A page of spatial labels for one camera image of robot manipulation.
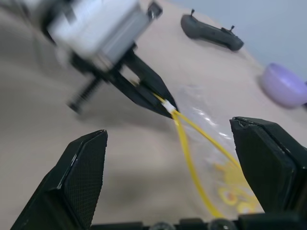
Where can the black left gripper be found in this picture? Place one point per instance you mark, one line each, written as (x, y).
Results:
(96, 69)

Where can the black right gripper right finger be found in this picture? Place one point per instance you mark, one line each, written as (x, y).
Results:
(271, 163)

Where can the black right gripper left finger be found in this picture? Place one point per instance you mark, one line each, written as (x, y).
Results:
(72, 182)

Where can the clear plastic bag yellow zip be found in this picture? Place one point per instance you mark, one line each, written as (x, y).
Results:
(206, 148)

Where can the purple plastic bowl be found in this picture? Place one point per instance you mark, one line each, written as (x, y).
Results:
(283, 83)

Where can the black handheld remote controller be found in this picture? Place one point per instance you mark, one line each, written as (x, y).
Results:
(211, 33)

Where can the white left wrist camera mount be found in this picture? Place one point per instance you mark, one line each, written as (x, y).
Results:
(100, 26)

